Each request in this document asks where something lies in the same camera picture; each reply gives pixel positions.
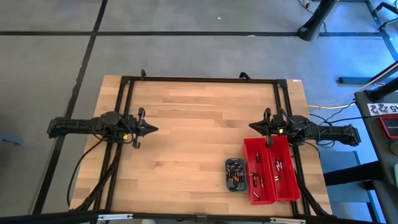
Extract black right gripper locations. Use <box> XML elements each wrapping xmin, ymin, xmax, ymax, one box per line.
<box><xmin>248</xmin><ymin>107</ymin><xmax>294</xmax><ymax>149</ymax></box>

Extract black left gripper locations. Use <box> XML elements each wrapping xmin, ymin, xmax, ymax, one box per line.
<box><xmin>121</xmin><ymin>107</ymin><xmax>159</xmax><ymax>149</ymax></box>

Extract long red plastic bin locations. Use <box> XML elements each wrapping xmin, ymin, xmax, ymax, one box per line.
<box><xmin>267</xmin><ymin>135</ymin><xmax>301</xmax><ymax>202</ymax></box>
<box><xmin>243</xmin><ymin>138</ymin><xmax>277</xmax><ymax>205</ymax></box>

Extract blue-grey plastic basket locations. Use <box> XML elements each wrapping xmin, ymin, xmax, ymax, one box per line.
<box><xmin>224</xmin><ymin>157</ymin><xmax>249</xmax><ymax>193</ymax></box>

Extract black table foot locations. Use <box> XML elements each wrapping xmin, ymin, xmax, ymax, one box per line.
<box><xmin>323</xmin><ymin>161</ymin><xmax>384</xmax><ymax>187</ymax></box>

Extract black desk leg bar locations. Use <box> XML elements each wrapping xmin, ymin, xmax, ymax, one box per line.
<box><xmin>338</xmin><ymin>60</ymin><xmax>398</xmax><ymax>85</ymax></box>

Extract black stand leg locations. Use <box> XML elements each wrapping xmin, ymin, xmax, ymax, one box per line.
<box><xmin>297</xmin><ymin>0</ymin><xmax>339</xmax><ymax>42</ymax></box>

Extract white printed label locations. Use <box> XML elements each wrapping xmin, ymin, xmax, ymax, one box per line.
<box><xmin>366</xmin><ymin>103</ymin><xmax>398</xmax><ymax>117</ymax></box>

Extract dark grey side table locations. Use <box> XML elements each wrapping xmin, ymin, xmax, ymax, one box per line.
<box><xmin>354</xmin><ymin>90</ymin><xmax>398</xmax><ymax>224</ymax></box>

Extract black mounting beam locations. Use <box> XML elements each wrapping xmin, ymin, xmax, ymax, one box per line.
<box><xmin>0</xmin><ymin>210</ymin><xmax>398</xmax><ymax>224</ymax></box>

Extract red and black device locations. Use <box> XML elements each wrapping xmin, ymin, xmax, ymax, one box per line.
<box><xmin>378</xmin><ymin>114</ymin><xmax>398</xmax><ymax>139</ymax></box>

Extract black aluminium table frame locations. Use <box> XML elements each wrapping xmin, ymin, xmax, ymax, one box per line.
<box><xmin>91</xmin><ymin>70</ymin><xmax>332</xmax><ymax>218</ymax></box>

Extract yellow cable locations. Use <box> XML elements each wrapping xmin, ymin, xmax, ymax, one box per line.
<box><xmin>307</xmin><ymin>93</ymin><xmax>357</xmax><ymax>111</ymax></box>

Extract black cable bundle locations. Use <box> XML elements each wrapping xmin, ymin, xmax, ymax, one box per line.
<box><xmin>292</xmin><ymin>155</ymin><xmax>331</xmax><ymax>218</ymax></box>
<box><xmin>76</xmin><ymin>154</ymin><xmax>121</xmax><ymax>212</ymax></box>

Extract black floor cables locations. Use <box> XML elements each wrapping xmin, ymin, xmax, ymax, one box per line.
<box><xmin>309</xmin><ymin>101</ymin><xmax>369</xmax><ymax>125</ymax></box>

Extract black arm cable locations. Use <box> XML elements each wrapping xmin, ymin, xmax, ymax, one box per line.
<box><xmin>66</xmin><ymin>136</ymin><xmax>108</xmax><ymax>208</ymax></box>

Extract silver metal bracket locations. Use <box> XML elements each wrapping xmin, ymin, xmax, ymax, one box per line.
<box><xmin>269</xmin><ymin>217</ymin><xmax>307</xmax><ymax>224</ymax></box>
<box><xmin>97</xmin><ymin>213</ymin><xmax>134</xmax><ymax>222</ymax></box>

